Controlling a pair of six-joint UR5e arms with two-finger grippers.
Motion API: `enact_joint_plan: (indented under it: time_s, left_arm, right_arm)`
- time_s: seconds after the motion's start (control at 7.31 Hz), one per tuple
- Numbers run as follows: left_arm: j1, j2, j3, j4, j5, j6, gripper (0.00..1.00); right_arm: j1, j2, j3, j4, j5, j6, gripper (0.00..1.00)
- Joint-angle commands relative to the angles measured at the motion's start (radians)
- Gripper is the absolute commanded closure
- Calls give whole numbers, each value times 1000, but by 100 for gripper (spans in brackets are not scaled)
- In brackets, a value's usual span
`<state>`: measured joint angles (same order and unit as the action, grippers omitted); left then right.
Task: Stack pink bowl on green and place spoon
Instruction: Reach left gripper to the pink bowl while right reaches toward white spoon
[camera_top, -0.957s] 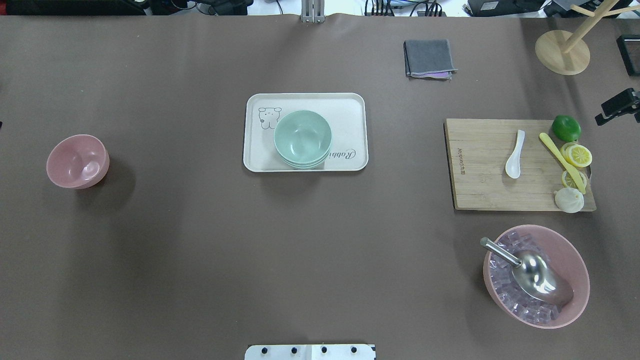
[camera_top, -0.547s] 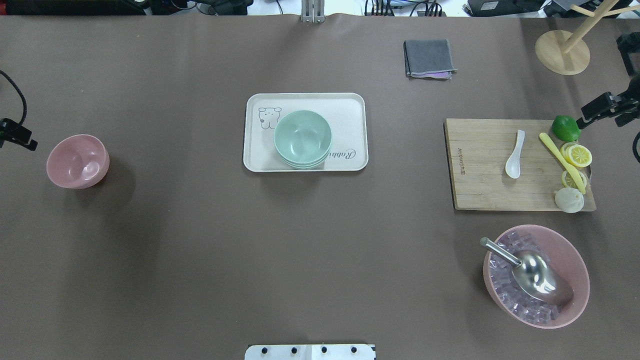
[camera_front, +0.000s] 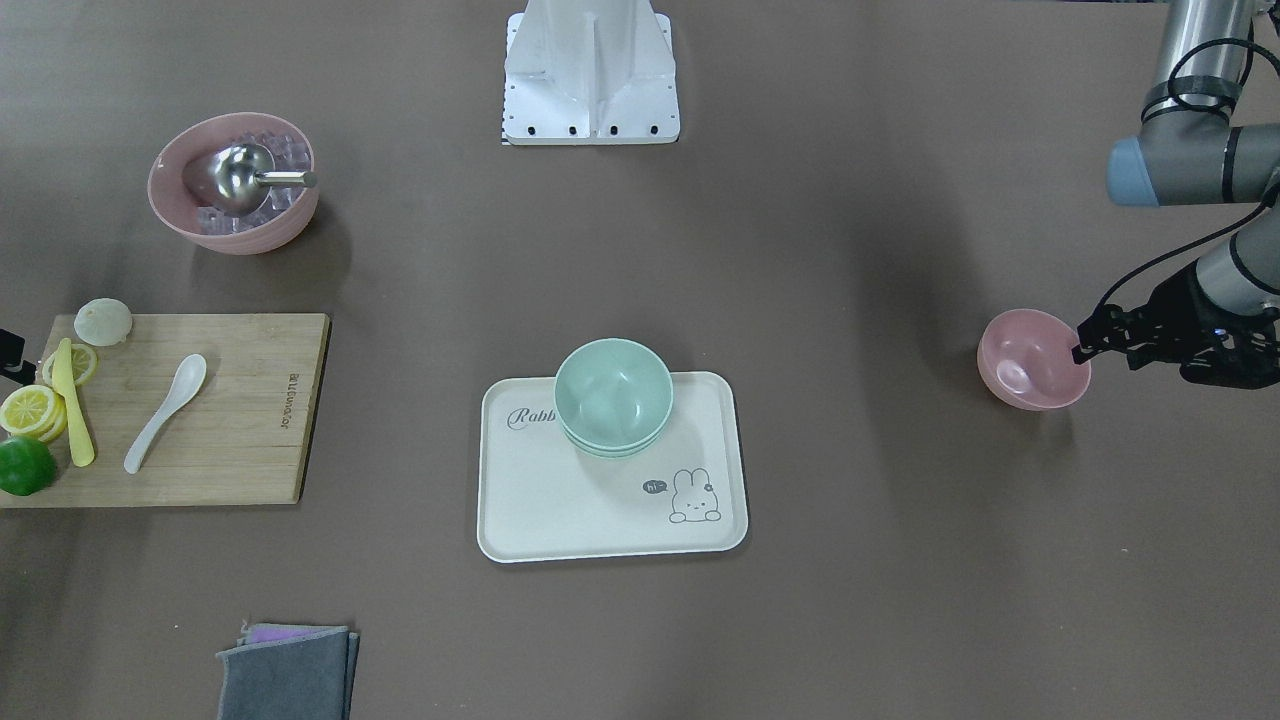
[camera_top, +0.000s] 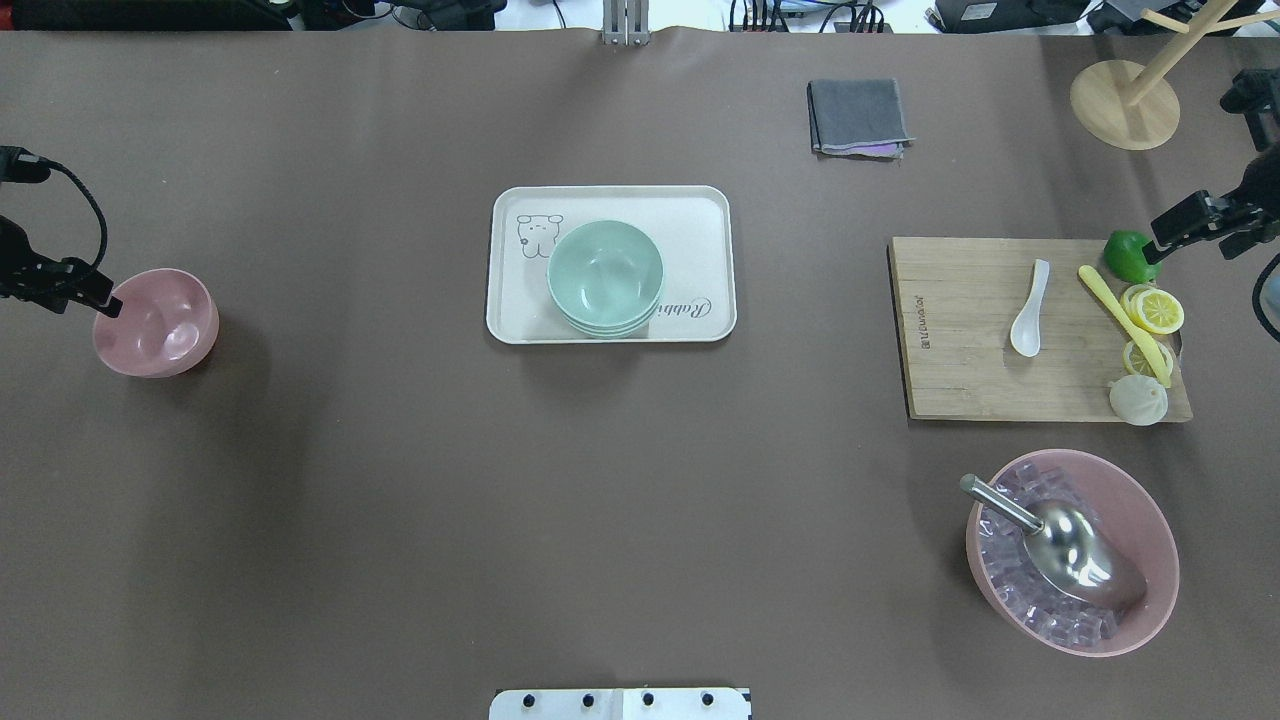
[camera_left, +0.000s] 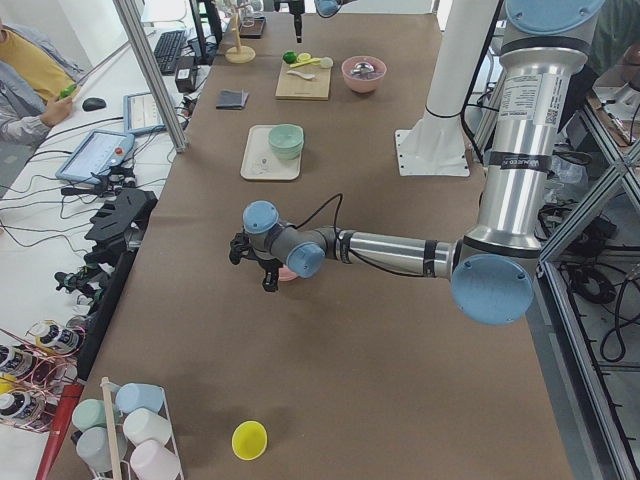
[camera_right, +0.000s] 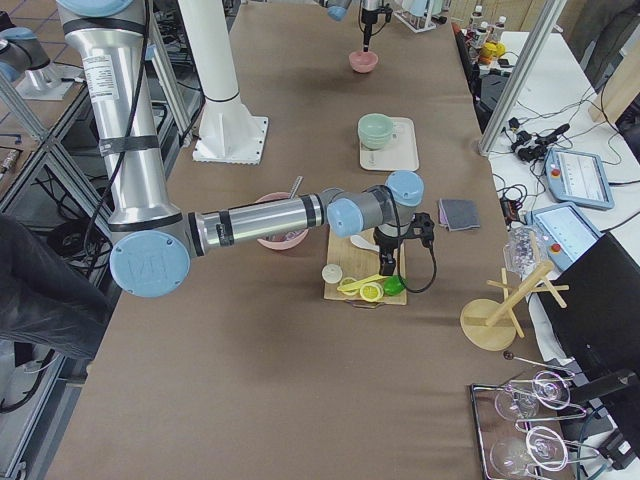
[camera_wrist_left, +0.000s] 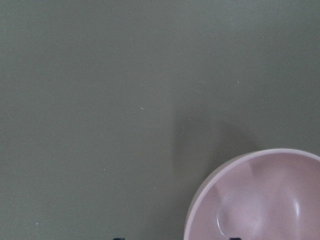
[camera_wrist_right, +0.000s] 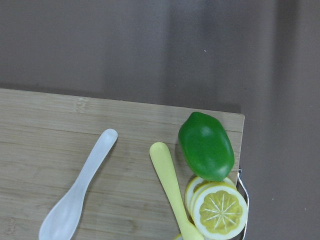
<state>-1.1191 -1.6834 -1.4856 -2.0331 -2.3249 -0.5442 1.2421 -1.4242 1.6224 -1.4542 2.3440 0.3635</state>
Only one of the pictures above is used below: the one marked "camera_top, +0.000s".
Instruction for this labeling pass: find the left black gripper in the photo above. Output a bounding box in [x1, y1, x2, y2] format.
[1, 217, 123, 319]

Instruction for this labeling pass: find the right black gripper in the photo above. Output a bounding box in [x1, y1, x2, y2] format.
[1143, 143, 1279, 265]

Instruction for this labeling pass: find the small pink bowl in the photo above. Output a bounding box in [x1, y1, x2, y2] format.
[92, 268, 221, 379]

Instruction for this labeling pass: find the white ceramic spoon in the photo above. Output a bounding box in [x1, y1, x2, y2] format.
[1009, 259, 1051, 357]

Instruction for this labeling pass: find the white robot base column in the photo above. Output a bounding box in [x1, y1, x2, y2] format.
[488, 685, 753, 719]

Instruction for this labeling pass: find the large pink ice bowl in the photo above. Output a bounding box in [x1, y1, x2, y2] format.
[965, 448, 1181, 659]

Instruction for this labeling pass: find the green bowl stack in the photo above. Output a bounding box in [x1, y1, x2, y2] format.
[547, 220, 666, 340]

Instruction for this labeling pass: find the green toy lime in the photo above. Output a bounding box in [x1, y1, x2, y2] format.
[1103, 231, 1162, 284]

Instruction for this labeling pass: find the upper lemon slice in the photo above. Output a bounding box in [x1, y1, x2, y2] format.
[1120, 284, 1187, 336]

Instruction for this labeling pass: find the lemon slice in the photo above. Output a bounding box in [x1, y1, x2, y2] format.
[1123, 340, 1175, 379]
[1120, 284, 1187, 336]

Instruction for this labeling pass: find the wooden mug tree stand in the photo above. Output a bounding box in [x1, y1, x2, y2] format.
[1070, 1, 1279, 151]

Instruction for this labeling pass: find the yellow plastic knife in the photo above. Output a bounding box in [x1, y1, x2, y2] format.
[1076, 264, 1172, 388]

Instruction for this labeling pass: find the lower lemon slice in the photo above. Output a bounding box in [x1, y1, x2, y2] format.
[1123, 340, 1175, 379]

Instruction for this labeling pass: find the wooden cutting board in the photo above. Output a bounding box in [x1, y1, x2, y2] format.
[886, 236, 1193, 421]

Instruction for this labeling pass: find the grey folded cloth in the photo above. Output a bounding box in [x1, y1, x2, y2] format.
[806, 78, 915, 159]

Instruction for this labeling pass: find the metal ice scoop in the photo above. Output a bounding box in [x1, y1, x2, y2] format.
[959, 474, 1148, 612]

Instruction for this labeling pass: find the cream rabbit tray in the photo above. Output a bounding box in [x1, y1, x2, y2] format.
[485, 184, 737, 345]

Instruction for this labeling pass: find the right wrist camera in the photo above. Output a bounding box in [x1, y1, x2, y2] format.
[1219, 68, 1279, 152]

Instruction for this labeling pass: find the aluminium frame post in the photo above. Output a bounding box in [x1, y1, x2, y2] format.
[602, 0, 652, 47]

